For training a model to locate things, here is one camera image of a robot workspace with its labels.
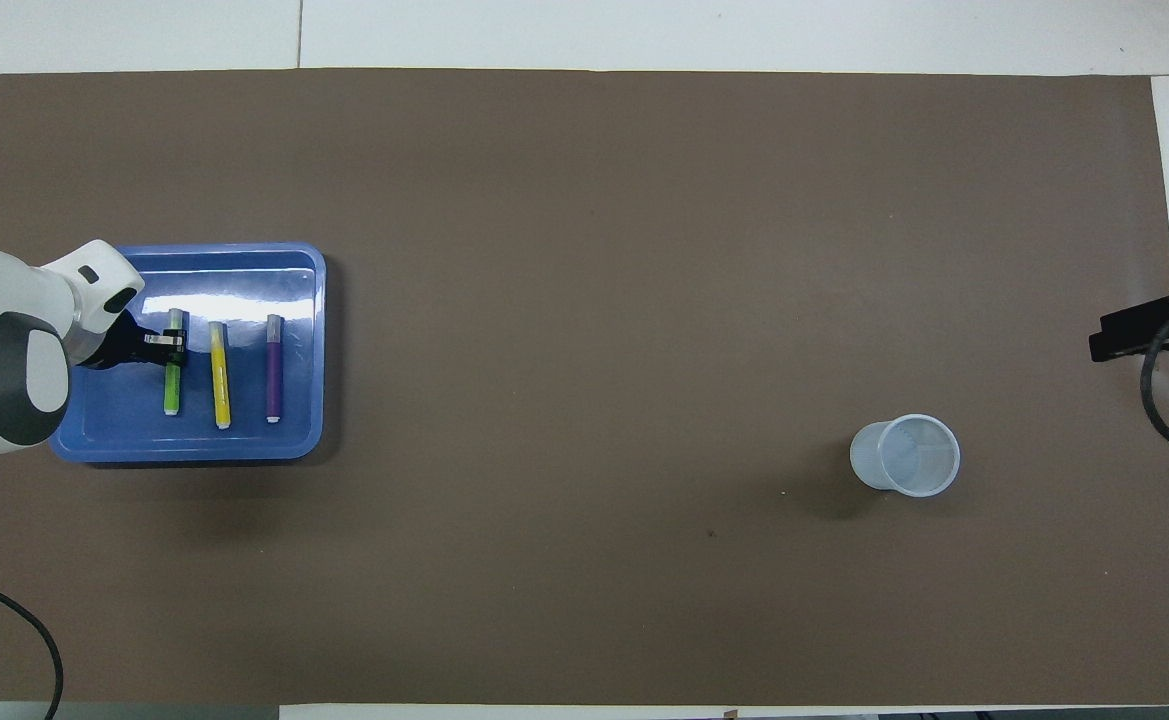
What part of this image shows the brown table mat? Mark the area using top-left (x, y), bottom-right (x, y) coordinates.
top-left (0, 67), bottom-right (1169, 707)

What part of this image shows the green marker pen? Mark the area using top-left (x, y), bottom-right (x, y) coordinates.
top-left (163, 308), bottom-right (187, 418)

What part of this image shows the purple marker pen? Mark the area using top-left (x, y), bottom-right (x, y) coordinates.
top-left (264, 313), bottom-right (286, 425)

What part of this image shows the blue plastic tray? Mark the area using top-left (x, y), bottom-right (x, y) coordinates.
top-left (48, 241), bottom-right (328, 464)

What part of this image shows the translucent plastic cup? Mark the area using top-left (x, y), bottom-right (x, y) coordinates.
top-left (849, 413), bottom-right (963, 499)

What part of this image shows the yellow marker pen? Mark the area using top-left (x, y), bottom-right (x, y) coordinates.
top-left (207, 320), bottom-right (233, 431)

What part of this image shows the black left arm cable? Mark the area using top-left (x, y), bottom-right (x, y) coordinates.
top-left (0, 567), bottom-right (66, 720)

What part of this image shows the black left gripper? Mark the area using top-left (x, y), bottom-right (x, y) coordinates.
top-left (77, 313), bottom-right (189, 371)

